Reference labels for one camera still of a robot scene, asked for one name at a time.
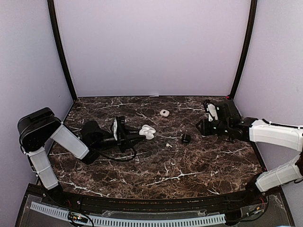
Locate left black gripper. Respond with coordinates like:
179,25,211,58
92,125,146,153

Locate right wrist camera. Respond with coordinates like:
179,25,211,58
203,99,218,122

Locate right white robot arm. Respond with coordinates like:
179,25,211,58
196,99,303,205

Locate left black frame post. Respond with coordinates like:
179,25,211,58
47,0,78,102

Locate white earbud charging case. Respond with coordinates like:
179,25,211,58
139,124,156,140

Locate right black frame post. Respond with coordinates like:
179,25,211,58
229,0,258,100

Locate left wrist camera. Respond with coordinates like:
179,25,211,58
111,116,125,141

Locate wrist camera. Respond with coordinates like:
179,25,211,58
203,99,218,122
111,116,125,141

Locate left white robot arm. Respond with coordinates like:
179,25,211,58
17,107,146,206

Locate black frame post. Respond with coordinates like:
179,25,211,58
229,0,258,100
47,0,78,102

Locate black front rail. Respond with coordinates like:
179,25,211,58
26,183,282,213

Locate black small charging case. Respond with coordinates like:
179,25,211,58
181,134,191,144

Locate grey slotted cable duct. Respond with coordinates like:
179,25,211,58
29,201,226,227

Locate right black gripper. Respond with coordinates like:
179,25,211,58
196,118,231,136

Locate green circuit board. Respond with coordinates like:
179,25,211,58
68,212,88,223

